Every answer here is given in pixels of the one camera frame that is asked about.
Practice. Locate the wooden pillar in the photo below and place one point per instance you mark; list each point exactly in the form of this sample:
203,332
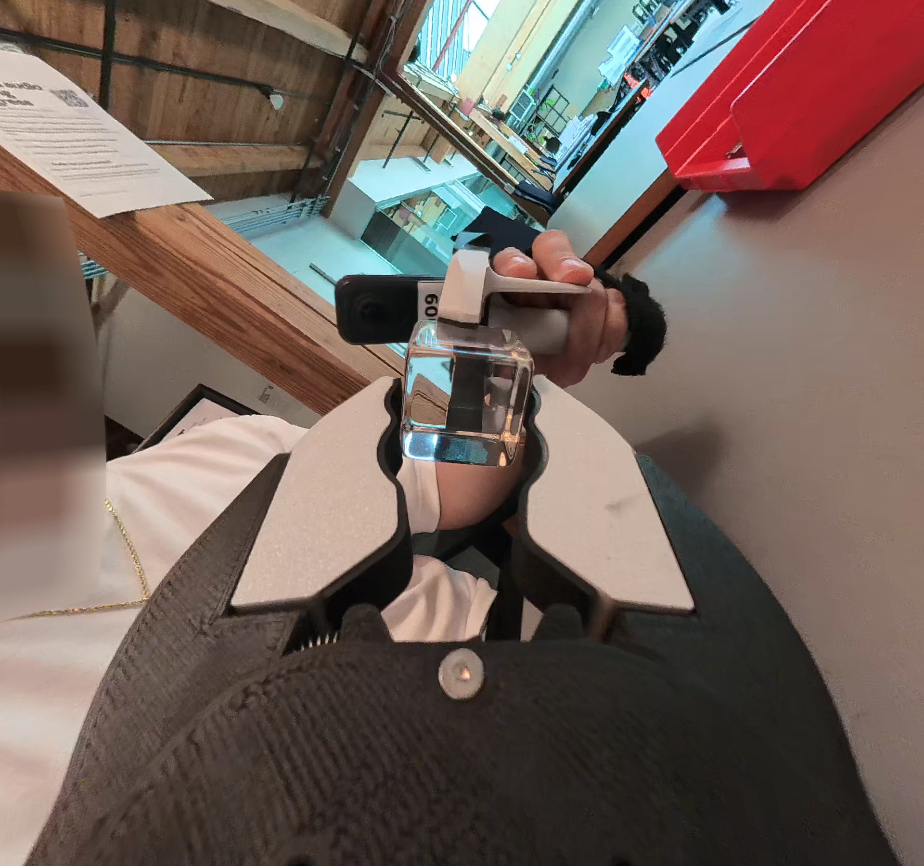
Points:
231,289

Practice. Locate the black framed picture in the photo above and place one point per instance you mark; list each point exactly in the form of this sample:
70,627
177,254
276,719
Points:
195,412

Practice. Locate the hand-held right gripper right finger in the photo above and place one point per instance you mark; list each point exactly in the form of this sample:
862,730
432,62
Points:
607,527

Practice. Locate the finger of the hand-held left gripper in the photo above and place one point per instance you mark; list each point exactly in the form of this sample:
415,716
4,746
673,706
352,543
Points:
534,329
484,289

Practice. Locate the red plastic bin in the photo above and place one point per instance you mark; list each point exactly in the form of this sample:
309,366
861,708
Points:
809,72

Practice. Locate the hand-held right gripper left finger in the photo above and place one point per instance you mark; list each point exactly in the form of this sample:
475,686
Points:
318,520

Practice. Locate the paper notice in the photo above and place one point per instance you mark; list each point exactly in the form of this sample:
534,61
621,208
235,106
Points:
101,145

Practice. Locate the person's left hand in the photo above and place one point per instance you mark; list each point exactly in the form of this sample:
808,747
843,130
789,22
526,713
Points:
592,325

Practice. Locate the clear acrylic cube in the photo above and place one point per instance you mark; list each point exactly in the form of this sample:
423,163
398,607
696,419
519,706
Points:
469,390

